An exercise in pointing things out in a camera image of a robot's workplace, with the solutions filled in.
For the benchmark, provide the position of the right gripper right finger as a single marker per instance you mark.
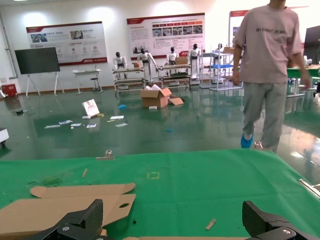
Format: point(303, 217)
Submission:
point(255, 217)

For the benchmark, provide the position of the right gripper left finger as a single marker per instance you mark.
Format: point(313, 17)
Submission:
point(92, 215)

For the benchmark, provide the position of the small white box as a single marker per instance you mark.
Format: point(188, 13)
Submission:
point(153, 107)

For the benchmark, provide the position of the large open cardboard box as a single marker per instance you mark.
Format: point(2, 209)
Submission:
point(152, 98)

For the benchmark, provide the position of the red box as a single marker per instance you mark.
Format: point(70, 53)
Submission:
point(8, 90)

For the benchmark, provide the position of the small cardboard box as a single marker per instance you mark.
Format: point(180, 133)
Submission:
point(136, 65)
point(181, 60)
point(228, 50)

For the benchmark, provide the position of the long wooden stick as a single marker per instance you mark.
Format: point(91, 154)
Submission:
point(85, 173)

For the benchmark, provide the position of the short wooden stick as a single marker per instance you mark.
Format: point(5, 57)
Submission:
point(210, 224)

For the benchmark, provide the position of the silver binder clip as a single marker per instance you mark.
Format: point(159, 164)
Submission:
point(258, 145)
point(310, 187)
point(106, 158)

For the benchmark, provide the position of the green table cloth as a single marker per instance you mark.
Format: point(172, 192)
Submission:
point(187, 190)

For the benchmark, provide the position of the white paper sheet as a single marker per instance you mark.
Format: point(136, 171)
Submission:
point(65, 122)
point(52, 126)
point(121, 125)
point(117, 117)
point(76, 124)
point(91, 126)

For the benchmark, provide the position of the thin yellow strip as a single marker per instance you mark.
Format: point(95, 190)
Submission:
point(110, 120)

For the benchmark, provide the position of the small white packet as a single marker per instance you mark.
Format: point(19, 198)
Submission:
point(86, 117)

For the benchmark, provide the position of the yellow sponge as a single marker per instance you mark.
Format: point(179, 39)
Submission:
point(100, 115)

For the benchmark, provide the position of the white pink paper bag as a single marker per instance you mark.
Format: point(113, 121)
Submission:
point(90, 108)

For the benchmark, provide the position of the blue cloth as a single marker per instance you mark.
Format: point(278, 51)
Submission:
point(122, 107)

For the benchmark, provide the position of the blue scrap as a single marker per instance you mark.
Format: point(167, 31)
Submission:
point(168, 130)

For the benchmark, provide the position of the white wheeled cart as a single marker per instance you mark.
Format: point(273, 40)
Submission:
point(3, 135)

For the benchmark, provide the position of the black floor outlet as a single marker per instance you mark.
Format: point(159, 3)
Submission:
point(20, 112)

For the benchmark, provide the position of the black stool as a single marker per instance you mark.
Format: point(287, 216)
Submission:
point(94, 79)

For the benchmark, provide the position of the loose cardboard piece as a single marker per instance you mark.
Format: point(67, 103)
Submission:
point(176, 101)

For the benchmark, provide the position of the white packing material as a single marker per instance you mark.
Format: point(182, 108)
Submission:
point(152, 87)

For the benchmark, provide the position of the small white desk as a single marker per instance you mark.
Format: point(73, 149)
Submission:
point(86, 72)

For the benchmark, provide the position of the green covered table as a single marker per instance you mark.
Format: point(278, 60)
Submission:
point(292, 73)

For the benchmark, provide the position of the metal workbench rack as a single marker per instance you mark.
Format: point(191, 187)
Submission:
point(175, 67)
point(128, 70)

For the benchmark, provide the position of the blue plastic tray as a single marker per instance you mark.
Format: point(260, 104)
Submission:
point(221, 66)

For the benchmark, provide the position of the white black humanoid robot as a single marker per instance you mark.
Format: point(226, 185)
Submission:
point(220, 46)
point(144, 57)
point(195, 53)
point(172, 57)
point(119, 61)

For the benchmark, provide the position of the dark screen on stand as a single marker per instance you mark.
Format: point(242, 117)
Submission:
point(37, 60)

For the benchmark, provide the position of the walking person pink shirt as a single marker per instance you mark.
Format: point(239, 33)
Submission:
point(265, 50)

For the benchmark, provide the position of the white metal shelf rack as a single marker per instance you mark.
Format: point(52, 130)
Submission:
point(217, 53)

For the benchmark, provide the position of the grey metal shelf rack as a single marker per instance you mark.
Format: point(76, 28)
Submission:
point(203, 53)

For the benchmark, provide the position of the tall black screen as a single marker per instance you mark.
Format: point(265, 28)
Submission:
point(312, 42)

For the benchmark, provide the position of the white red wall poster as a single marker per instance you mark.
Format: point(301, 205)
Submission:
point(142, 32)
point(75, 40)
point(233, 20)

